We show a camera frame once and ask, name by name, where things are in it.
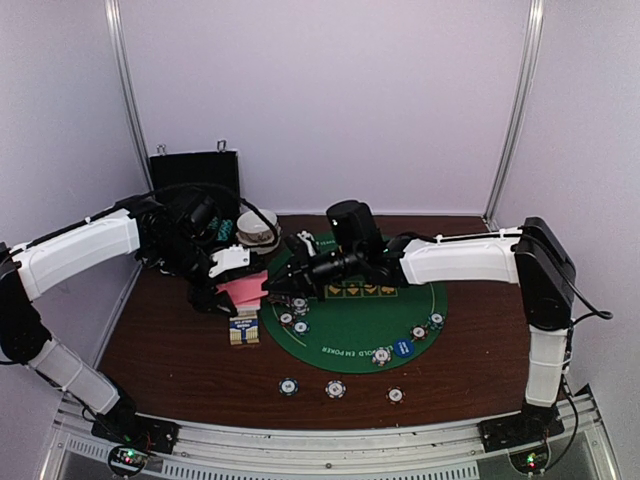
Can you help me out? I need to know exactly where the white scalloped ceramic dish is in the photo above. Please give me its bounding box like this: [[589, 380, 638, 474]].
[[236, 225, 282, 255]]

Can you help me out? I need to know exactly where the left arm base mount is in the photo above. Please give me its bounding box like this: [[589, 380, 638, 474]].
[[91, 417, 180, 454]]

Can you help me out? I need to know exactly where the right aluminium frame post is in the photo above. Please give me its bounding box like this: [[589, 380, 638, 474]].
[[483, 0, 545, 230]]

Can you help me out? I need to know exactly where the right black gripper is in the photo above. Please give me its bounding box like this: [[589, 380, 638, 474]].
[[263, 240, 364, 302]]

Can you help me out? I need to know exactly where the blue small blind button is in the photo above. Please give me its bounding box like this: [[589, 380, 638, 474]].
[[393, 338, 415, 358]]

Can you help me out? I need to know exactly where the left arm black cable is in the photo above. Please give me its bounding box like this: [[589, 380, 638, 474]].
[[149, 182, 281, 251]]

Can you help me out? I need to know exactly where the white ceramic bowl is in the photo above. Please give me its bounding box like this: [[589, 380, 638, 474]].
[[236, 211, 274, 243]]

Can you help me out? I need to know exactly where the brown poker chip stack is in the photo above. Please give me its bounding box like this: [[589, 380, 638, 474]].
[[386, 387, 405, 404]]

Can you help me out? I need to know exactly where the black poker chip case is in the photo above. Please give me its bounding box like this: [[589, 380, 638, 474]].
[[149, 144, 240, 222]]

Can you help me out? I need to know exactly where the aluminium frame post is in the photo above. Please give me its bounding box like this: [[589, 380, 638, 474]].
[[483, 0, 545, 230], [104, 0, 154, 191]]

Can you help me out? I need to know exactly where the green round poker mat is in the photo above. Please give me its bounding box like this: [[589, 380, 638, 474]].
[[260, 230, 448, 375]]

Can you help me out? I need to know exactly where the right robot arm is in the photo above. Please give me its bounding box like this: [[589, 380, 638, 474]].
[[264, 202, 575, 442]]

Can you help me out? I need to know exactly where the red playing card deck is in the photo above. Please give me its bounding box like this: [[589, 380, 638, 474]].
[[218, 270, 268, 307]]

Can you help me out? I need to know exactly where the blue white poker chip stack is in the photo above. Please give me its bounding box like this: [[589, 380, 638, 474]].
[[325, 380, 347, 399]]

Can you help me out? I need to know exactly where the left aluminium frame post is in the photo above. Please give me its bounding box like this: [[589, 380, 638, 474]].
[[104, 0, 154, 191]]

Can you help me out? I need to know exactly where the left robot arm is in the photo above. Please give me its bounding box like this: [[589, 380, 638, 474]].
[[1, 189, 251, 444]]

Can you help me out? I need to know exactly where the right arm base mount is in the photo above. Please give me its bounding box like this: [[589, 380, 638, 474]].
[[478, 413, 565, 453]]

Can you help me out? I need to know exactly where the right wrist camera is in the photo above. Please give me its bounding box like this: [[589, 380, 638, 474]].
[[326, 200, 384, 255]]

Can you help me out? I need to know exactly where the teal poker chip stack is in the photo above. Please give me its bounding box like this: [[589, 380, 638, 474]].
[[278, 378, 299, 396]]

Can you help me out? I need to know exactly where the teal chip row in case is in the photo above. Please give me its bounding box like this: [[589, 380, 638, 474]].
[[209, 218, 235, 244]]

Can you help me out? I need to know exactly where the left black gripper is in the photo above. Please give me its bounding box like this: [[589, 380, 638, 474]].
[[151, 232, 237, 316]]

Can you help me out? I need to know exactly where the front aluminium rail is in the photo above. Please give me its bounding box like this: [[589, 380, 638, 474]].
[[37, 384, 619, 480]]

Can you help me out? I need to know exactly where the gold striped card box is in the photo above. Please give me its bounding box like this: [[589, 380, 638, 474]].
[[229, 311, 260, 346]]

